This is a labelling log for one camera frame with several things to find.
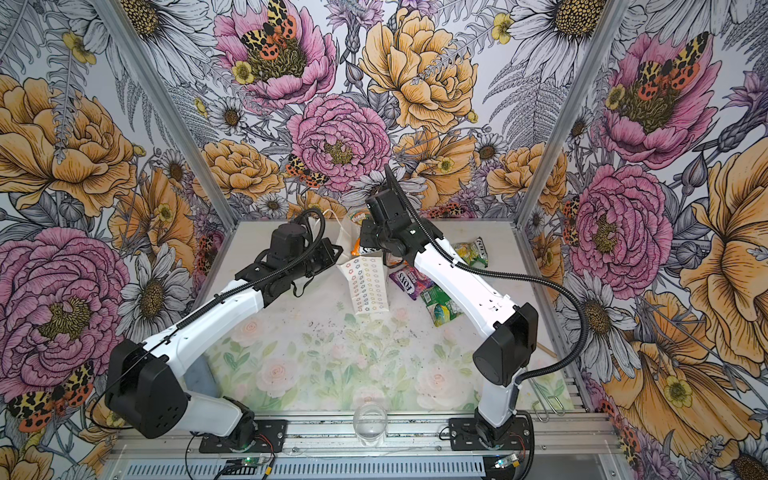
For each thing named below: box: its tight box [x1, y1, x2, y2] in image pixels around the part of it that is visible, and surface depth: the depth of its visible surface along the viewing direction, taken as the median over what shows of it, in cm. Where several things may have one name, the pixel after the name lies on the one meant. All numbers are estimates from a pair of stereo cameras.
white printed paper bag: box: [336, 217, 389, 316], surface depth 85 cm
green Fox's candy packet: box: [420, 283, 465, 327], surface depth 97 cm
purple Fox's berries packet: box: [389, 266, 435, 300], surface depth 102 cm
